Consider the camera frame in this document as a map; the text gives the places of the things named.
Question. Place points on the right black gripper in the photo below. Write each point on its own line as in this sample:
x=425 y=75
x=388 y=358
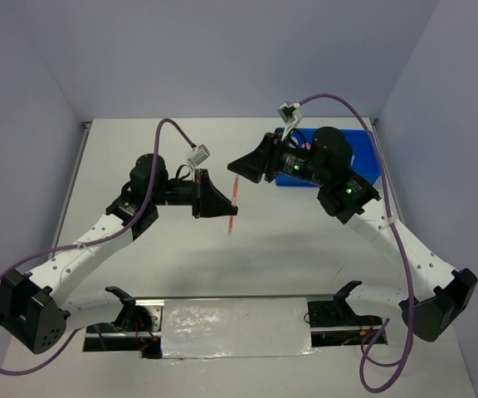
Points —
x=251 y=165

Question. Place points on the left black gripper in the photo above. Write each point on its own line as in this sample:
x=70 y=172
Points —
x=212 y=203

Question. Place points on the orange clear pen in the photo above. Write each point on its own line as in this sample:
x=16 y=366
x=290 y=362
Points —
x=234 y=203

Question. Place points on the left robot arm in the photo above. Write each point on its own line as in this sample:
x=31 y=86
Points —
x=34 y=307

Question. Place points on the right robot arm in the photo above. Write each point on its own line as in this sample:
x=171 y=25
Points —
x=440 y=292

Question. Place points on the blue plastic bin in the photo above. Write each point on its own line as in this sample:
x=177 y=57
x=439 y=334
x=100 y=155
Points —
x=363 y=161

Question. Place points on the silver foil cover plate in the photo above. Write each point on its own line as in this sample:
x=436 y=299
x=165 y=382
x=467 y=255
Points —
x=229 y=328

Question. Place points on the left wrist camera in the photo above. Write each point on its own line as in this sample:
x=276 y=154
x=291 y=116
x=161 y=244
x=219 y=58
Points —
x=197 y=155

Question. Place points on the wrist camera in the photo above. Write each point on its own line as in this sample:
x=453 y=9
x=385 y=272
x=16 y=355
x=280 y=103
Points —
x=197 y=155
x=291 y=116

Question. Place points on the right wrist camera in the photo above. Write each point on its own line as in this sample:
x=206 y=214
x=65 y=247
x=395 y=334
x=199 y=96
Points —
x=291 y=116

